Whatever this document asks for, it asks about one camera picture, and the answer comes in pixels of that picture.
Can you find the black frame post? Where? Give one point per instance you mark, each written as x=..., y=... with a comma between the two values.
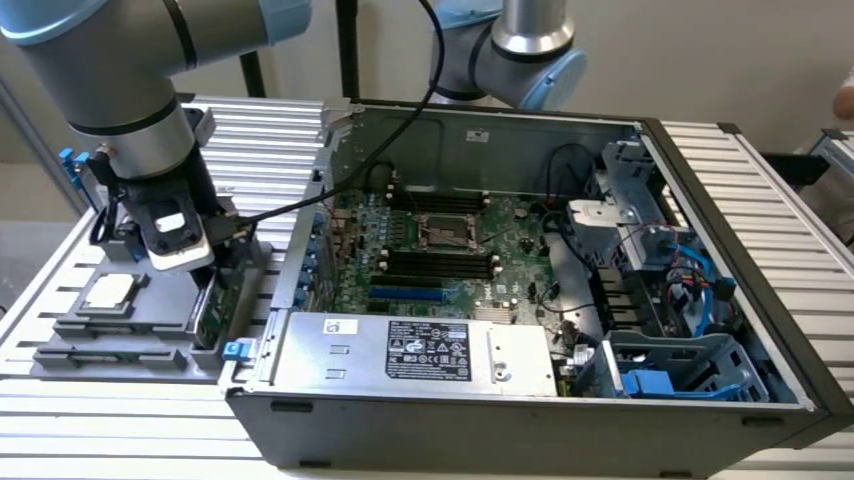
x=254, y=75
x=348, y=45

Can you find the green graphics card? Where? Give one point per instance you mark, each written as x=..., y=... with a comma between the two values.
x=216, y=312

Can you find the black box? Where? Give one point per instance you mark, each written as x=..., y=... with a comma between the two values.
x=793, y=170

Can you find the black expansion slot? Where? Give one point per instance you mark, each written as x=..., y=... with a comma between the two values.
x=403, y=282

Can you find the silver CPU chip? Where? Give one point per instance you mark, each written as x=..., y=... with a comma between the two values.
x=120, y=290

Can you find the grey disk bay with blue part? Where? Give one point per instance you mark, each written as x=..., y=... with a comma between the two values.
x=694, y=367

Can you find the black open PC case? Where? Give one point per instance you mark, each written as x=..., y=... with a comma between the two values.
x=467, y=430

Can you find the CPU socket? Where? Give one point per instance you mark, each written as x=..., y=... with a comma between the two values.
x=450, y=232

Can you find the silver power supply unit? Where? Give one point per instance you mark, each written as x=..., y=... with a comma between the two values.
x=374, y=372

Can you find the black RAM slot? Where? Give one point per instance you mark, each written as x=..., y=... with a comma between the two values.
x=441, y=201
x=441, y=274
x=441, y=268
x=441, y=207
x=441, y=261
x=441, y=194
x=441, y=255
x=441, y=188

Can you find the blue plastic clip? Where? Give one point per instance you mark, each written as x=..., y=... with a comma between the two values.
x=72, y=170

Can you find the silver chipset heatsink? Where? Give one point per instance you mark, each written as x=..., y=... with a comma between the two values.
x=495, y=314

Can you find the green motherboard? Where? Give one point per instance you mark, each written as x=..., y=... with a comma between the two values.
x=517, y=260

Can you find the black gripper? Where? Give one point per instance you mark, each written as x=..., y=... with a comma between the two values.
x=203, y=200

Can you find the grey parts rack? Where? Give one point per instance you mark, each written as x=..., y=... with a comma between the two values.
x=167, y=362

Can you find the blue expansion slot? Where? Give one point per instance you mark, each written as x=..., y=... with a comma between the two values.
x=407, y=295

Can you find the metal disk bay cage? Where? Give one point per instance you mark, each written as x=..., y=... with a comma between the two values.
x=627, y=200

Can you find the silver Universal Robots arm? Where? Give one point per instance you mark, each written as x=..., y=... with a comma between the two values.
x=120, y=90

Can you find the person's hand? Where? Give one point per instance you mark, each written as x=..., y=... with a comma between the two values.
x=846, y=97

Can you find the blue case latch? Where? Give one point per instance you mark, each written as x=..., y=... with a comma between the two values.
x=239, y=350

